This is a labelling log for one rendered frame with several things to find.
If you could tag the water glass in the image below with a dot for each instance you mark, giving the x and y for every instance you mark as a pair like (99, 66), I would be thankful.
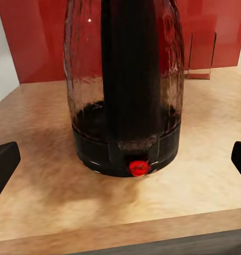
(201, 54)

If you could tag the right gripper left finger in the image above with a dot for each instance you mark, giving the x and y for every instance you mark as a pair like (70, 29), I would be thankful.
(9, 160)

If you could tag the dishwasher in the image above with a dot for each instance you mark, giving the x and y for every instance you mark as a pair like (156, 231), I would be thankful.
(218, 243)

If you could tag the electric kettle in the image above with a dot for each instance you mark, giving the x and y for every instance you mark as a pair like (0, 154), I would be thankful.
(124, 73)

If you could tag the countertop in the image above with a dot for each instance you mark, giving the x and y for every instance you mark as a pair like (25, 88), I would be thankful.
(54, 205)

